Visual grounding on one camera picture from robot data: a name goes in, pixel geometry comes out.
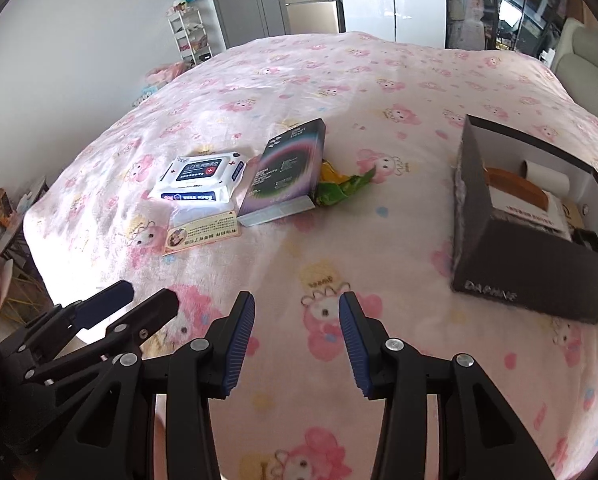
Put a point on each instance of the dark open cardboard box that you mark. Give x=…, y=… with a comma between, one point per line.
x=519, y=270

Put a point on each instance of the dark side table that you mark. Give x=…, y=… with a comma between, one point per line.
x=16, y=230

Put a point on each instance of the brown wooden comb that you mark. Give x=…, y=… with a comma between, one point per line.
x=516, y=187

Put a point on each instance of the grey door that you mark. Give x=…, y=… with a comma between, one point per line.
x=239, y=5

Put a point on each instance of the small tan card packet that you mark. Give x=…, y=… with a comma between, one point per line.
x=199, y=232

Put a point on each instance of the dark purple product box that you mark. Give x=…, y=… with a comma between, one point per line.
x=284, y=170

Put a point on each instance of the white wet wipes pack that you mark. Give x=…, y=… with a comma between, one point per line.
x=199, y=180

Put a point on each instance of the white shelf rack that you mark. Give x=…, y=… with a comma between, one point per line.
x=191, y=35

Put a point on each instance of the white red-lettered paper packet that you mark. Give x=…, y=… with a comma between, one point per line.
x=529, y=219

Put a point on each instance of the green yellow snack wrapper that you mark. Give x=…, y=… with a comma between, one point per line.
x=339, y=187

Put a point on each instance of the white wardrobe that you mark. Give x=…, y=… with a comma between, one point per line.
x=394, y=0

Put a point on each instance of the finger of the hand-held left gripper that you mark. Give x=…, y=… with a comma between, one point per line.
x=149, y=310
x=104, y=301

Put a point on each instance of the pink plush toy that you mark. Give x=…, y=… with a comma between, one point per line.
x=166, y=72

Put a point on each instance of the pink printed blanket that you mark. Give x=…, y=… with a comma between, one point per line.
x=329, y=90

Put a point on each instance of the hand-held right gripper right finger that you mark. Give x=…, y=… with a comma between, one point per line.
x=354, y=347

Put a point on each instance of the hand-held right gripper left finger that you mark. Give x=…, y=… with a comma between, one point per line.
x=239, y=347

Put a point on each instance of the white paper roll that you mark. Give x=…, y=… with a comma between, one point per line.
x=546, y=176

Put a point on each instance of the beige padded headboard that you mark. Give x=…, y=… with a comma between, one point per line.
x=584, y=65

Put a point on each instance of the small black item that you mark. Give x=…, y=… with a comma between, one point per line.
x=586, y=238

